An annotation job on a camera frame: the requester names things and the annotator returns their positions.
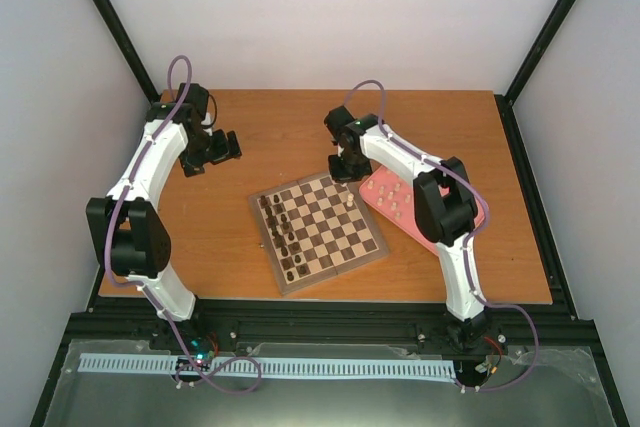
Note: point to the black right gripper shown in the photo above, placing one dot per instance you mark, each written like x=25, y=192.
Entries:
x=338, y=176

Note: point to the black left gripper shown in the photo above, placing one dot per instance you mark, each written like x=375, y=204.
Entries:
x=224, y=152

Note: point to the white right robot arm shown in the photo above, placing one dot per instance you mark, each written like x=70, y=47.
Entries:
x=444, y=203

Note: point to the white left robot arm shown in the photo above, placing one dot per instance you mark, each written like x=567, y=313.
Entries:
x=131, y=242

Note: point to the wooden chess board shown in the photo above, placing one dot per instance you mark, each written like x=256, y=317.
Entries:
x=334, y=239

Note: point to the pink plastic tray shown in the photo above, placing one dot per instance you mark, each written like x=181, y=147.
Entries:
x=383, y=176

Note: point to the black aluminium base frame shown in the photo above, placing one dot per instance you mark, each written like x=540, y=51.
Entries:
x=351, y=323

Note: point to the black left frame post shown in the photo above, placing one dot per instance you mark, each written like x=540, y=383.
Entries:
x=122, y=40

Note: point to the black frame post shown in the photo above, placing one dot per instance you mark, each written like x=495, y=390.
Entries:
x=542, y=42
x=122, y=40

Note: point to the light blue cable duct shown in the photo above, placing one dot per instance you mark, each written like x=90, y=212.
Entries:
x=278, y=368

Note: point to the black right frame post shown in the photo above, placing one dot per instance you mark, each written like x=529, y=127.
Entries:
x=542, y=42

